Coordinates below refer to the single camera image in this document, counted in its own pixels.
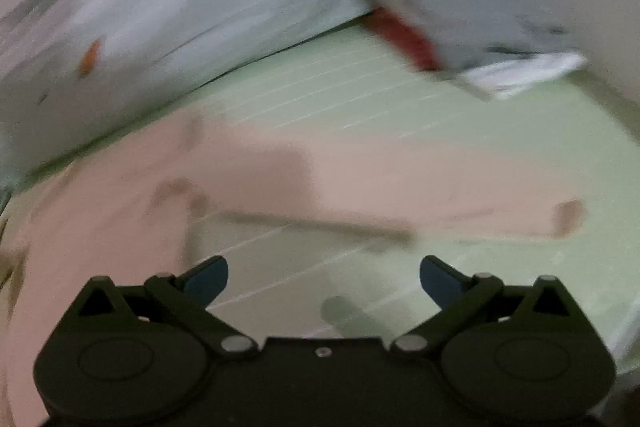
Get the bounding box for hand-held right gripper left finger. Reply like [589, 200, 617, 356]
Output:
[60, 256, 259, 358]

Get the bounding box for folded red garment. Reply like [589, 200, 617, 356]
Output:
[365, 7, 441, 72]

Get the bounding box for folded white garment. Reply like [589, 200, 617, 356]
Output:
[462, 52, 588, 100]

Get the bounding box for green grid bed sheet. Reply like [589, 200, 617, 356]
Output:
[0, 22, 640, 408]

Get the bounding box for folded grey garment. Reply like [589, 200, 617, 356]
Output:
[360, 0, 571, 72]

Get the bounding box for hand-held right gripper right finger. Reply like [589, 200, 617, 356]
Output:
[390, 256, 588, 355]

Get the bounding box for beige pants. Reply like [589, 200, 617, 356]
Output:
[0, 109, 588, 427]

